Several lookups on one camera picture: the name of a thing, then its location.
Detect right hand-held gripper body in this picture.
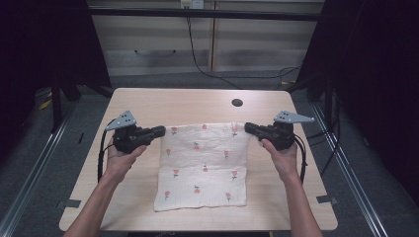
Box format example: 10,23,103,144
258,110,316,152

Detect dark cabinet handle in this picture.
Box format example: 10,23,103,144
133,48,178,56

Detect metal floor rail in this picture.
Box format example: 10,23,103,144
309,103,390,237
0,102,77,237

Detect black horizontal frame bar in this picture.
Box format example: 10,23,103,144
88,7,326,23

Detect white wall socket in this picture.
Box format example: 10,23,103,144
180,0,206,10

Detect black curtain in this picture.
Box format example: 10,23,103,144
0,0,113,162
286,0,419,206

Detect person's left hand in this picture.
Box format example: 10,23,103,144
103,141,148,184

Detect long black floor cable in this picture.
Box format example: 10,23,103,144
185,15,301,91

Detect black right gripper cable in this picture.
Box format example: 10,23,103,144
292,132,308,186

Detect grey tape strip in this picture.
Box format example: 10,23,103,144
315,195,339,205
55,198,82,209

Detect black stand leg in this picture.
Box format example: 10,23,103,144
49,73,64,133

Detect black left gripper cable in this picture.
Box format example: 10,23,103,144
96,118,117,184

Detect cream cloth with flower print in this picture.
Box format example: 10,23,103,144
153,121,253,212

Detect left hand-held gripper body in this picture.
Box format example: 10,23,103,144
105,110,156,155

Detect thin black cables by rail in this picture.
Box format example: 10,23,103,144
305,88,344,176

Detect person's right hand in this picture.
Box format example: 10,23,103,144
259,137,299,184

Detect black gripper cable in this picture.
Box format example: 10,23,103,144
96,118,117,184
292,132,308,186

